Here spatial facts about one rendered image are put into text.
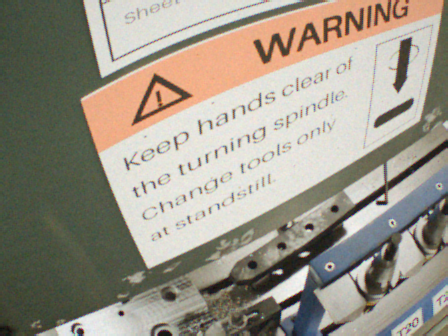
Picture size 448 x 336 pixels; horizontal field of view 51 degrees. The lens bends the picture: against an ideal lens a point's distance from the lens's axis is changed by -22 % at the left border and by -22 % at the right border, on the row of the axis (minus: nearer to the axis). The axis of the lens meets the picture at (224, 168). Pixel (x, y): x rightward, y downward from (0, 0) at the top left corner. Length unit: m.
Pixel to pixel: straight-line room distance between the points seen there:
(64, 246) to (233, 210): 0.07
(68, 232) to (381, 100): 0.14
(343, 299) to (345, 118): 0.47
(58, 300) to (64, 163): 0.09
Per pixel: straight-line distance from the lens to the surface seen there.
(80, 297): 0.24
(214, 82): 0.17
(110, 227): 0.20
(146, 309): 0.92
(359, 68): 0.21
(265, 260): 0.97
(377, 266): 0.64
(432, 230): 0.70
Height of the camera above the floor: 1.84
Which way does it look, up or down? 55 degrees down
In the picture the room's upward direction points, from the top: 7 degrees counter-clockwise
